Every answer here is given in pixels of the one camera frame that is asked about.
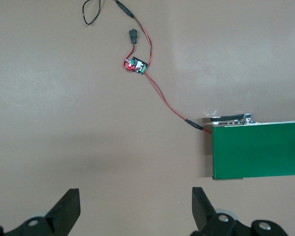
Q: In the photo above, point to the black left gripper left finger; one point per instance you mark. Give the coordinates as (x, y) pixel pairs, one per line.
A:
(65, 209)

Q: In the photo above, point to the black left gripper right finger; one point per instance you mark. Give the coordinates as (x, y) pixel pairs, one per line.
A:
(202, 211)

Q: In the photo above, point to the green conveyor belt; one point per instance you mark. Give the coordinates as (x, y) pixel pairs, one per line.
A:
(255, 150)

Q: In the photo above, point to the small circuit board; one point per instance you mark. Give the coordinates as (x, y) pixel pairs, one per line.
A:
(137, 65)

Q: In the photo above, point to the small black connector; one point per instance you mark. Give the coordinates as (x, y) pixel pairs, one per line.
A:
(133, 36)

